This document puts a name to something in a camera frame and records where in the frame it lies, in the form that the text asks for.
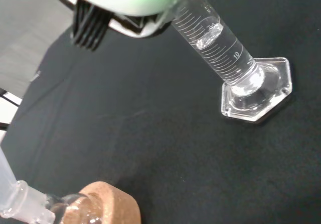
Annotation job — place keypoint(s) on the black cloth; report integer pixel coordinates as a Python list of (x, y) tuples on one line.
[(163, 146)]

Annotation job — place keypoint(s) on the round-bottom glass flask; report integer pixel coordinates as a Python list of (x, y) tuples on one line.
[(32, 201)]

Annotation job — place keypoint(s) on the grey tape piece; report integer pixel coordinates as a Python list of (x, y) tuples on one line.
[(36, 75)]

